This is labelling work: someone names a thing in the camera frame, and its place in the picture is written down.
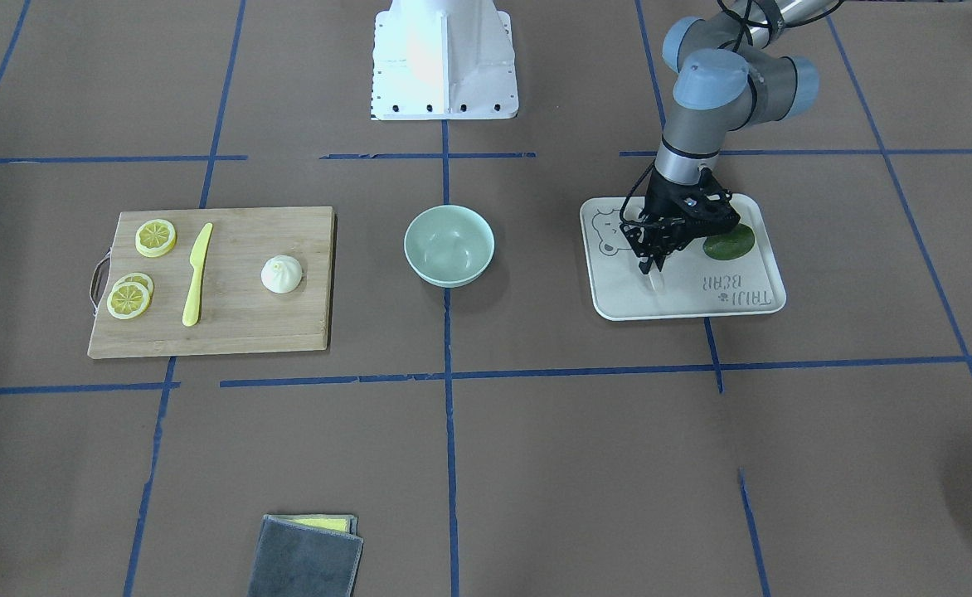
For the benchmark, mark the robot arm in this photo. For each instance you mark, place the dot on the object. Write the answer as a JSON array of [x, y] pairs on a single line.
[[726, 81]]

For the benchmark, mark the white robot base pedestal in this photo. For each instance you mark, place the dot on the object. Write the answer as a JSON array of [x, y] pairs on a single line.
[[443, 60]]

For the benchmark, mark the yellow sponge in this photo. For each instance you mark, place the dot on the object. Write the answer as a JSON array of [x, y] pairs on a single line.
[[330, 522]]

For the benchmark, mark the white spoon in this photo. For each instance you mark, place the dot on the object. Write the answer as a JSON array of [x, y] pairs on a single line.
[[656, 282]]

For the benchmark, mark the wooden cutting board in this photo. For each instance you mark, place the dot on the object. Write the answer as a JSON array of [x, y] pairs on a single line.
[[238, 316]]

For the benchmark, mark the grey folded cloth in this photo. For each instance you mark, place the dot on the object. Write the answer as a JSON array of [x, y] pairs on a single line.
[[296, 560]]

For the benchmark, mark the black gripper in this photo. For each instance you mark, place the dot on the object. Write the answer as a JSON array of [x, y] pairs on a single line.
[[663, 198]]

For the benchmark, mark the white bear tray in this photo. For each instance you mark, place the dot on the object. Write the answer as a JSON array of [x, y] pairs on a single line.
[[697, 287]]

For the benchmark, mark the lemon slice front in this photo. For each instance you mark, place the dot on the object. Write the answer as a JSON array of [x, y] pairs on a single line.
[[128, 300]]

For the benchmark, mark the lemon slice upper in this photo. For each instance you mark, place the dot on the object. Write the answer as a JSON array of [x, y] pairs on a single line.
[[155, 238]]

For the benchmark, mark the lemon slice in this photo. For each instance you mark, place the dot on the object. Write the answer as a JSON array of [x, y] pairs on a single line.
[[139, 278], [155, 238], [128, 300]]

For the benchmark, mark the yellow plastic knife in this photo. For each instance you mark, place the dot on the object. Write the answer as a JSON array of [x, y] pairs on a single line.
[[193, 304]]

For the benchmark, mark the mint green bowl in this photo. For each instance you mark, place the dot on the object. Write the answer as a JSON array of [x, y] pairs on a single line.
[[449, 246]]

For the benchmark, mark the green lime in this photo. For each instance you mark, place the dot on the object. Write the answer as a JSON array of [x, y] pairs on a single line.
[[740, 241]]

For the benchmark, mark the lemon slice back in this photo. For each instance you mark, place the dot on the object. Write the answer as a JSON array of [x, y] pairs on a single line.
[[139, 278]]

